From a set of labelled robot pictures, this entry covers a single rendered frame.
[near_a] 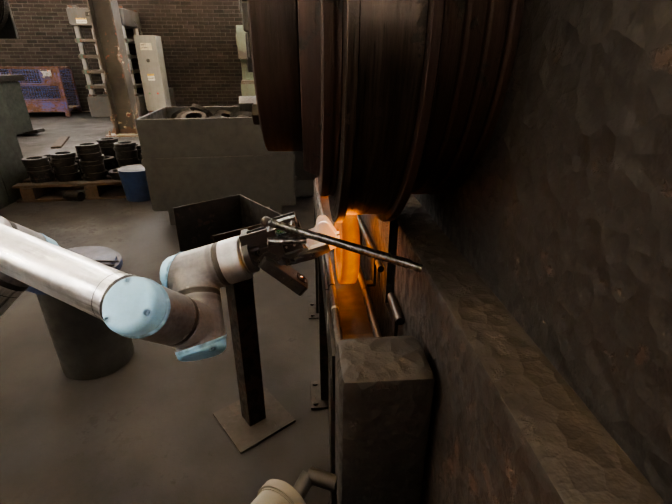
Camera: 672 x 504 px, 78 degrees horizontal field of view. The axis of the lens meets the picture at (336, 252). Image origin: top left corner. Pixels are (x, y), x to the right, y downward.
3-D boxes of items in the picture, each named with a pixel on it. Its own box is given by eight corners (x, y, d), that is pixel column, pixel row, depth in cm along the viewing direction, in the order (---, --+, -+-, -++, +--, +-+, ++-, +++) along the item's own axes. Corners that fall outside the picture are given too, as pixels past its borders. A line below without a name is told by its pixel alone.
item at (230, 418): (258, 379, 156) (239, 194, 126) (298, 422, 138) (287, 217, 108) (206, 405, 145) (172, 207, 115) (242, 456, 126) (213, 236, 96)
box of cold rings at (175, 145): (292, 189, 388) (288, 99, 355) (297, 219, 314) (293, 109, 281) (177, 193, 375) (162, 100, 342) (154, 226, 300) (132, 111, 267)
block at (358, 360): (410, 471, 59) (425, 330, 49) (425, 529, 52) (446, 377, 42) (334, 476, 58) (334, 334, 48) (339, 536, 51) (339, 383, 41)
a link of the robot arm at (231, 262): (231, 292, 82) (238, 269, 91) (254, 285, 82) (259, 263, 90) (212, 252, 78) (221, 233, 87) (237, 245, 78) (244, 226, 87)
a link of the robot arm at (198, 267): (181, 310, 87) (178, 267, 91) (238, 293, 86) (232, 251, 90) (156, 296, 78) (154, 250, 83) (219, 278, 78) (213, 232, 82)
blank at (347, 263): (349, 200, 90) (334, 200, 89) (362, 217, 75) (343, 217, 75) (348, 268, 94) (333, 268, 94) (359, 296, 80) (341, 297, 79)
